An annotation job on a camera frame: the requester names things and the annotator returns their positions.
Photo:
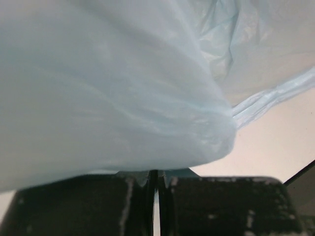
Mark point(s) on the light blue printed plastic bag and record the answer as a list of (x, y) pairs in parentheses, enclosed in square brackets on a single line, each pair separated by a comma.
[(136, 85)]

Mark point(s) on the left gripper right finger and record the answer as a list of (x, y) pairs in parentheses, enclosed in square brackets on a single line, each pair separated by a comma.
[(190, 205)]

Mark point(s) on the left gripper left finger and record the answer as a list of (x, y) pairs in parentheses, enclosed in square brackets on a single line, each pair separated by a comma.
[(89, 205)]

